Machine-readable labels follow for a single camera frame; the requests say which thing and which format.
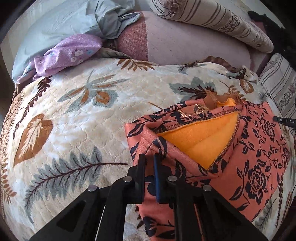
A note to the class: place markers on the striped floral bed cover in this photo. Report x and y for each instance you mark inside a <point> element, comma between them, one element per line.
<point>278,79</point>

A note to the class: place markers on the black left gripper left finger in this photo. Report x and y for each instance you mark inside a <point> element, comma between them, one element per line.
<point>98,213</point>

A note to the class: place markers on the pink quilted bed sheet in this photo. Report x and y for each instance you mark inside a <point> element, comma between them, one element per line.
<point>166,42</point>

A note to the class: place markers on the light blue-grey cloth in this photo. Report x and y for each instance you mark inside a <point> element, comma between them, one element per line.
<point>105,19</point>

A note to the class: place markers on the orange black floral garment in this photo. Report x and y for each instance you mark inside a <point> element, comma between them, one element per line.
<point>232,145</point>

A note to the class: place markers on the black object by pillow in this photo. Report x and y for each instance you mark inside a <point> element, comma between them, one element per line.
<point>281,39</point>

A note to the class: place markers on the purple floral garment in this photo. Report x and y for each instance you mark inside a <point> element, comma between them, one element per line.
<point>69,52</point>

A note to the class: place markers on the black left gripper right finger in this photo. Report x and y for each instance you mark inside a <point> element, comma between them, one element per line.
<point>200,213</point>

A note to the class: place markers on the cream leaf-pattern plush blanket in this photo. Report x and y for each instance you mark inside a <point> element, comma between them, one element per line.
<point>67,131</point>

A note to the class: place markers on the striped floral pillow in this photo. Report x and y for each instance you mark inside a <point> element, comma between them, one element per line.
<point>212,15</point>

